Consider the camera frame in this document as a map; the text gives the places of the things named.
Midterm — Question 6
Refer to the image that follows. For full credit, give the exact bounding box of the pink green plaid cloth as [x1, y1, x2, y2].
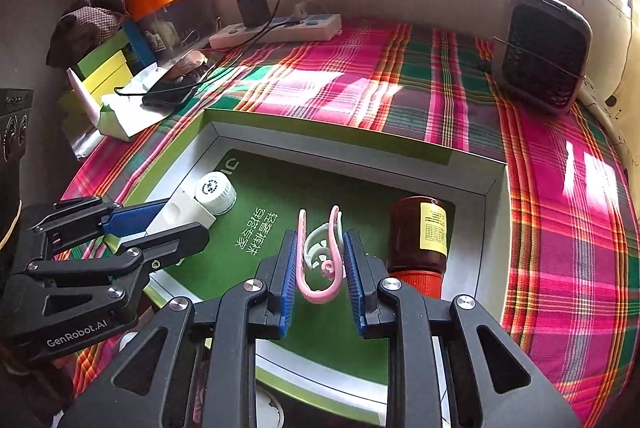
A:
[50, 20, 640, 414]

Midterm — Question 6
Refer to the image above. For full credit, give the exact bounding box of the green cloth pouch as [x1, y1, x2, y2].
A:
[97, 62, 173, 141]

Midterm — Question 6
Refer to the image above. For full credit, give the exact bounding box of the white round cap gadget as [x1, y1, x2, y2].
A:
[194, 171, 237, 215]

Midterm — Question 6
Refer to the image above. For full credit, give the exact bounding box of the pale green plastic clip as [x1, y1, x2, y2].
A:
[304, 213, 346, 269]

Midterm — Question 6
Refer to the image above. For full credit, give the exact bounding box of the black charger block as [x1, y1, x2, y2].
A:
[236, 0, 271, 28]

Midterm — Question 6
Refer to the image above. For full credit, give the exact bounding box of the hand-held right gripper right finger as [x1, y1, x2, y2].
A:
[345, 230, 583, 428]

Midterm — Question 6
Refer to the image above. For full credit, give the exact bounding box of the brown checkered cloth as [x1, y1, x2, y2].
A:
[47, 0, 128, 68]

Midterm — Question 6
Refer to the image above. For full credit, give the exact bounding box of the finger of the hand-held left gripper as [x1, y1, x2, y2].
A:
[20, 223, 210, 309]
[27, 197, 168, 253]

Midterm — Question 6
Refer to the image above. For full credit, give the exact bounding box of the white square charger adapter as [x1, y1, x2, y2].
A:
[148, 191, 218, 235]

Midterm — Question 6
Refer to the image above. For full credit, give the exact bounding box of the cream curtain with heart print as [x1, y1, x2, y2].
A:
[582, 72, 640, 179]

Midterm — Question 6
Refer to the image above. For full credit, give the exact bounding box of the blue box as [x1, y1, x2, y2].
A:
[122, 20, 153, 67]

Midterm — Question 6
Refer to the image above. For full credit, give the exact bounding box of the white power strip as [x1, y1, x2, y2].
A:
[208, 14, 342, 49]

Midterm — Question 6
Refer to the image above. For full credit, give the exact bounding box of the small grey desk heater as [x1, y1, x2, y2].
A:
[492, 0, 592, 115]

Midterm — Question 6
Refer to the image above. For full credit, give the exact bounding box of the white paper cone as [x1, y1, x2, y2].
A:
[67, 68, 101, 121]

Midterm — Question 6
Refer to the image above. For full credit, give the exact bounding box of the black smartphone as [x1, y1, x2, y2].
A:
[142, 80, 198, 107]

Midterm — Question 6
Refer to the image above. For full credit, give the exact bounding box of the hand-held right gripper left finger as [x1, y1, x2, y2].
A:
[60, 230, 301, 428]

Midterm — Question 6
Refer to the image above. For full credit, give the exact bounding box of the brown bottle with red cap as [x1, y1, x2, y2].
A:
[385, 197, 449, 301]

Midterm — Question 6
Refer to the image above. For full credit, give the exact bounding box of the clear plastic container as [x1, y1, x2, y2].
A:
[135, 0, 223, 53]

